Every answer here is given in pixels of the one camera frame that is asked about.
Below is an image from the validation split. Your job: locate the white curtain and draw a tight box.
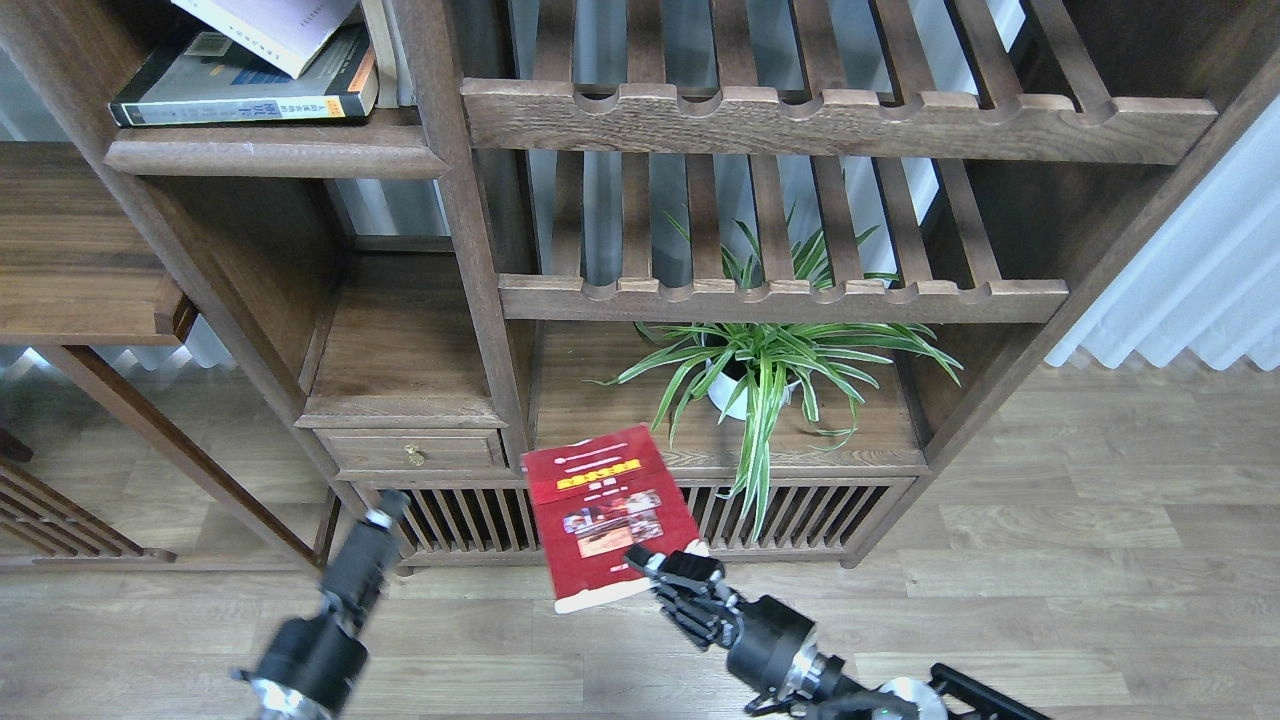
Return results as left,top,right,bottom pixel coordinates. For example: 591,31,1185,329
1046,102,1279,372

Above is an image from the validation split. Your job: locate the red cover book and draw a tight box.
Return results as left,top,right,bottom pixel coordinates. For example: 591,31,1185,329
521,425,709,614

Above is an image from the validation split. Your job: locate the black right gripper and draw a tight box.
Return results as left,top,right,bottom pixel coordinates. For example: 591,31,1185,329
625,544,820,701

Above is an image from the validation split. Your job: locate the green grey cover book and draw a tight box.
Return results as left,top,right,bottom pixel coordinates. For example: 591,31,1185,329
108,20,379,128

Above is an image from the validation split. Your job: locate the white cover book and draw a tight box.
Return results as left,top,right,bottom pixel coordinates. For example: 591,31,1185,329
174,1,358,79

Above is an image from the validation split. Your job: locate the wooden side table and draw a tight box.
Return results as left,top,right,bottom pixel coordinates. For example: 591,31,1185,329
1,141,339,574

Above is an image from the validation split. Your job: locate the green spider plant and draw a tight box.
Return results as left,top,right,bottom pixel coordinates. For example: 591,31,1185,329
607,322,963,539

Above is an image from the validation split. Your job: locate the white plant pot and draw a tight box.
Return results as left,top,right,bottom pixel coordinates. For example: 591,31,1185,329
707,361,800,424

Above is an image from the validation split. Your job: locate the large wooden bookshelf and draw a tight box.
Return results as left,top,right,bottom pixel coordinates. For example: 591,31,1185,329
3,1,1277,566

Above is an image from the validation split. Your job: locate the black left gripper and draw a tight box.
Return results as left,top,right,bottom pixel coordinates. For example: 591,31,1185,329
236,489,408,719

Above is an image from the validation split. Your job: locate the brass drawer knob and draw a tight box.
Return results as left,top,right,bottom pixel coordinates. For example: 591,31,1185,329
404,445,426,468

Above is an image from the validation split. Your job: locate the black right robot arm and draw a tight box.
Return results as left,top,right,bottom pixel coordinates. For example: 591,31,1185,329
625,544,1043,719

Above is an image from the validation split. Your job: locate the beige upright book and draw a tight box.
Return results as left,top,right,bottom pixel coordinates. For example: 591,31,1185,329
360,0,401,109

